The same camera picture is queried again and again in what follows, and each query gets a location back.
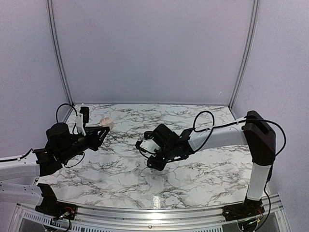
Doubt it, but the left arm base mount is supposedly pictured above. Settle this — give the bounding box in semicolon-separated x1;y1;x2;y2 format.
35;184;77;220

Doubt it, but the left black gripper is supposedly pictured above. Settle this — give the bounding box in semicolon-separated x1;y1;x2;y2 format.
59;126;110;163

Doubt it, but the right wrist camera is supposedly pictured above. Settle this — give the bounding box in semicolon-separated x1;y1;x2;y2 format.
135;131;160;157

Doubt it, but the front aluminium rail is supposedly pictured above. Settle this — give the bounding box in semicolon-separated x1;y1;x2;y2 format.
8;194;290;232

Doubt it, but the aluminium frame post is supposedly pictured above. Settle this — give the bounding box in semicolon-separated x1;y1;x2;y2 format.
228;0;260;111
46;0;74;107

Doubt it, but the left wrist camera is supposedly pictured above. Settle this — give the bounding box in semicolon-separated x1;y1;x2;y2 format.
76;106;90;136

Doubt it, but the left aluminium frame post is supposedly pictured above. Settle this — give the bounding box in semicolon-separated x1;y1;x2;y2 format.
46;0;74;107

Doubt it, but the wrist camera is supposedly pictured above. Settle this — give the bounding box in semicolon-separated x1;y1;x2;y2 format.
135;131;160;157
76;106;90;136

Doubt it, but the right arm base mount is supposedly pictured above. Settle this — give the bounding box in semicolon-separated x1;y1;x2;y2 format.
222;191;265;221

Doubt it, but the right aluminium frame post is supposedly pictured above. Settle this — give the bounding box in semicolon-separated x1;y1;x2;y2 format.
228;0;260;111

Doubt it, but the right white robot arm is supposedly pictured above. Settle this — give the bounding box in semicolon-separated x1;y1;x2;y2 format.
137;111;276;217

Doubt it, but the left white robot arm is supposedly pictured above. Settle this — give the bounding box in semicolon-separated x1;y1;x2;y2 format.
0;123;110;215

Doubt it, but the pink earbud charging case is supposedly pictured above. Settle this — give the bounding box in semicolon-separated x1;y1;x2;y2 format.
99;117;114;129

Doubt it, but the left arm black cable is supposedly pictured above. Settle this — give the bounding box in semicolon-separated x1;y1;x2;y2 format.
0;103;85;169

